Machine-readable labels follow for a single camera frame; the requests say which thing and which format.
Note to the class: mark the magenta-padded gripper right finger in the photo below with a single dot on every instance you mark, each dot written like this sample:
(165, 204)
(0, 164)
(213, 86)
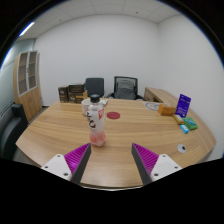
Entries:
(165, 165)

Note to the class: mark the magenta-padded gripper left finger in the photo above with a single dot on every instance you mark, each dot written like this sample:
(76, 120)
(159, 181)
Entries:
(59, 165)

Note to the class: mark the clear pink drink bottle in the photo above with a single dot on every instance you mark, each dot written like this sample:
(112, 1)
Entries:
(96, 123)

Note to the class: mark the blue packet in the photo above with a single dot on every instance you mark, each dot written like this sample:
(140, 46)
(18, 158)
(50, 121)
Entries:
(184, 129)

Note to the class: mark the yellow packet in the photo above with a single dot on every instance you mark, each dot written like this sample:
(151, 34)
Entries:
(178, 119)

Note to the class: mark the green box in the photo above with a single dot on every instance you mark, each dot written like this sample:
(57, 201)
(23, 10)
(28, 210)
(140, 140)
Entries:
(190, 123)

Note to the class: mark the black sofa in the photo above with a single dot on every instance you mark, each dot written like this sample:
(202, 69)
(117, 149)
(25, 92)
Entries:
(11, 130)

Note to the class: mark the purple card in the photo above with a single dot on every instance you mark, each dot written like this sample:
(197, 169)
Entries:
(183, 105)

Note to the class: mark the brown and tan box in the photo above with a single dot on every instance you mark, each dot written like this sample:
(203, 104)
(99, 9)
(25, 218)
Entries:
(77, 98)

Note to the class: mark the wooden side desk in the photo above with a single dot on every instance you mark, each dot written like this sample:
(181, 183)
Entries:
(159, 94)

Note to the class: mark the flat round red coaster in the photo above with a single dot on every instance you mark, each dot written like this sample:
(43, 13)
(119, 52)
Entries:
(113, 115)

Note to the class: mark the small dark brown box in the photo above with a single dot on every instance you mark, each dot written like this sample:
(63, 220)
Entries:
(63, 93)

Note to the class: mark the black cardboard box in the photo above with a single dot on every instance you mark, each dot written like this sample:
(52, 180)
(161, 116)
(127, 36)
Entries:
(76, 88)

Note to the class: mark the wooden shelf cabinet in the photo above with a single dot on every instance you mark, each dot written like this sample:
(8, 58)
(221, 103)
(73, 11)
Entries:
(28, 86)

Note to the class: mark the black office chair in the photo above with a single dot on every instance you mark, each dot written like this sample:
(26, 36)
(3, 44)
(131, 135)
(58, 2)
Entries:
(94, 86)

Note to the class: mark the grey mesh office chair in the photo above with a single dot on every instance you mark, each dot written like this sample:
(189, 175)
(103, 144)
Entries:
(125, 88)

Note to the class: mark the long ceiling light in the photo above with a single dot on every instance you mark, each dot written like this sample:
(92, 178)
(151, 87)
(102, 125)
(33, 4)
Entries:
(26, 29)

